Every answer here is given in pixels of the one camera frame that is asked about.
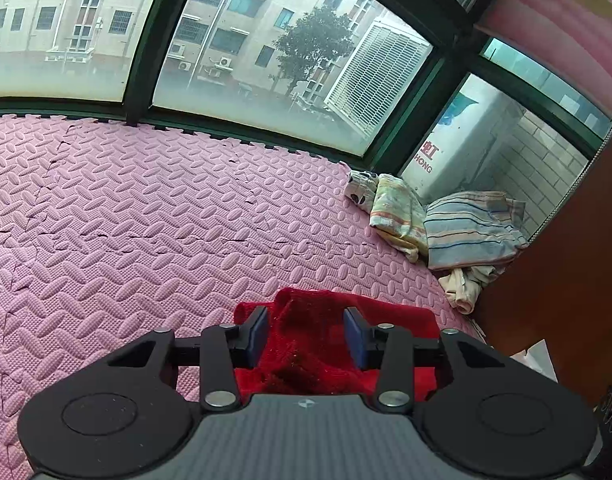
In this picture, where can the apartment building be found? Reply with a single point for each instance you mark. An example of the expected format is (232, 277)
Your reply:
(76, 15)

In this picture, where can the floral folded cloth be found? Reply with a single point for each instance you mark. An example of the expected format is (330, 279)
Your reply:
(398, 215)

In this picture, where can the tree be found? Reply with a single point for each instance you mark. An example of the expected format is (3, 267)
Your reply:
(313, 45)

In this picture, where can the white paper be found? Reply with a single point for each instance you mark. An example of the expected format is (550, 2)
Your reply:
(535, 360)

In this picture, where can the cream crumpled cloth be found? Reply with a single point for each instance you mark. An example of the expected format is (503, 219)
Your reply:
(465, 285)

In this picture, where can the pink curtain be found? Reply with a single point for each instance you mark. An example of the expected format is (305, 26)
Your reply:
(560, 25)

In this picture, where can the dark green window frame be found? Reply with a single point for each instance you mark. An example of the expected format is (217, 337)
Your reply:
(156, 35)

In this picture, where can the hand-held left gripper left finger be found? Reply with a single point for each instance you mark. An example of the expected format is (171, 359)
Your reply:
(258, 332)

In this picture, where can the white box with red print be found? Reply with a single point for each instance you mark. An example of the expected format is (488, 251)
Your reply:
(465, 145)

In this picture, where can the pink foam puzzle mat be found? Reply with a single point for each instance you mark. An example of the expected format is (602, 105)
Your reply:
(136, 220)

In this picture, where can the striped folded cloth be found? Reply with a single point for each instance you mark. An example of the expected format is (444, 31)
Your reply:
(470, 230)

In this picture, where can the spotted white cloth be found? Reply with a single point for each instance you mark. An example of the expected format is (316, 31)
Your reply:
(361, 187)

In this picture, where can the red pants with gold print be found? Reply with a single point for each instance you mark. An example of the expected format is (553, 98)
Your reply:
(306, 330)

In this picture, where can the brown wooden cabinet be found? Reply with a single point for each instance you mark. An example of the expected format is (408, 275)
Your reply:
(570, 280)

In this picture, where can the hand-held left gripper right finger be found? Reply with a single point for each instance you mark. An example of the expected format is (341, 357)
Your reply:
(353, 335)

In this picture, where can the white louvered outdoor unit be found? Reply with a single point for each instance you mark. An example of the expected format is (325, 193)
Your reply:
(375, 80)

